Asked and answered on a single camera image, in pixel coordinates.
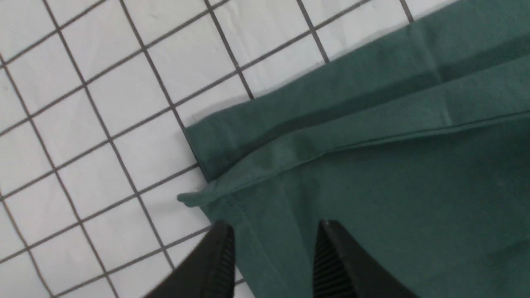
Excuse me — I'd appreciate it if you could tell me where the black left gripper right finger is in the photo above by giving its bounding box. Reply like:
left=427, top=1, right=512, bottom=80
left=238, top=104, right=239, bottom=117
left=313, top=220, right=418, bottom=298

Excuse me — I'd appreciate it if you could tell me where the white grid-patterned tablecloth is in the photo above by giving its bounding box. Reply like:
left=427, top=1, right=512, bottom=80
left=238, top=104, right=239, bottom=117
left=1, top=0, right=449, bottom=298

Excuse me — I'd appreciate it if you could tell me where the green long-sleeved shirt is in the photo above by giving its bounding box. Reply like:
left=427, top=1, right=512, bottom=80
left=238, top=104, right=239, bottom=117
left=178, top=0, right=530, bottom=298

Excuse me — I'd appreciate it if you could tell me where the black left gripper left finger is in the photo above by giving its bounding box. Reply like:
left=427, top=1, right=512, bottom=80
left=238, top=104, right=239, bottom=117
left=146, top=221, right=236, bottom=298

